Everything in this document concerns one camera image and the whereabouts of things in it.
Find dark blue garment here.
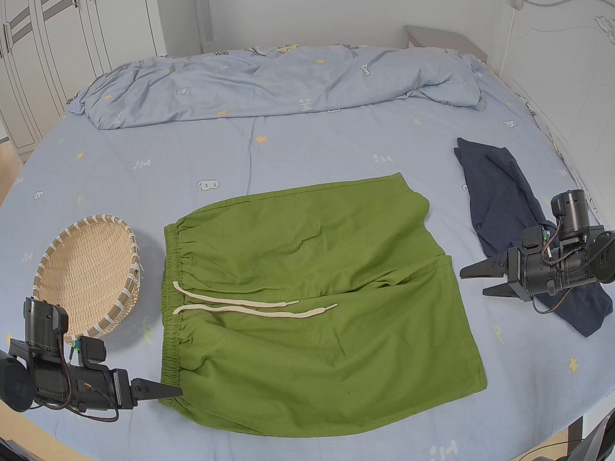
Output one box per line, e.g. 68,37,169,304
454,136,615,337

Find black cable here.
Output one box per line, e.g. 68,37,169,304
512,441,584,461

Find green shorts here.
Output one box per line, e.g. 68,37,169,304
159,172,488,437

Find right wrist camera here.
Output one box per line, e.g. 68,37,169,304
520,225,549,255

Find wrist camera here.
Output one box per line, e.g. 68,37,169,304
72,336,108,371
520,225,549,255

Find round woven basket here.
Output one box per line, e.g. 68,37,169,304
33,214,145,340

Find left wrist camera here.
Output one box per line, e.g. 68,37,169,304
72,336,108,371

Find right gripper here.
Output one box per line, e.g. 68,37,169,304
460,248,564,303

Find white wardrobe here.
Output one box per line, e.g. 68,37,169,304
0,0,166,162

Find grey bedside table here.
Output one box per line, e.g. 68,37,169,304
404,24,488,63

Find pale blue quilt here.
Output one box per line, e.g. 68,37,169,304
65,44,488,131

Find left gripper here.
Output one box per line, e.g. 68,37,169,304
65,364,139,412

